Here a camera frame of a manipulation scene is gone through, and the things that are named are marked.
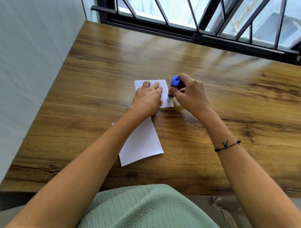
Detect person's right forearm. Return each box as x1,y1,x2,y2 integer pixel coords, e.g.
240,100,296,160
196,107,301,228

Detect beige trousers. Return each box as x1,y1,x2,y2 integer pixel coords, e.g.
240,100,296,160
183,194,301,228

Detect black string bracelet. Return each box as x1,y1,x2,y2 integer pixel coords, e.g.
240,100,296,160
214,139,242,153

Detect person's left hand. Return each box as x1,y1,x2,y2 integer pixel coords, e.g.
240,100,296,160
131,81,164,116

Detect person's right hand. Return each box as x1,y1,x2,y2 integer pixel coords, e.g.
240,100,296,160
168,73,211,117

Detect person's left forearm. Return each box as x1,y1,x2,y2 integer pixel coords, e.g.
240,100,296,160
5,107,154,228

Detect green knit shirt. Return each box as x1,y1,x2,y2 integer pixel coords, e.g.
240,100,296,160
76,184,221,228

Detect large white paper piece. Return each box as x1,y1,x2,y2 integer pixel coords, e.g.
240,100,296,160
112,116,164,167

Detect black metal window grille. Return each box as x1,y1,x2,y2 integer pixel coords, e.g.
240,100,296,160
90,0,301,66

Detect blue capped glue stick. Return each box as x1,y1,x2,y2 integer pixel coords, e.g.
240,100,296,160
167,76,181,102

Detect small white paper piece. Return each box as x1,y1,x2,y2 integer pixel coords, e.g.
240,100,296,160
134,80,174,109

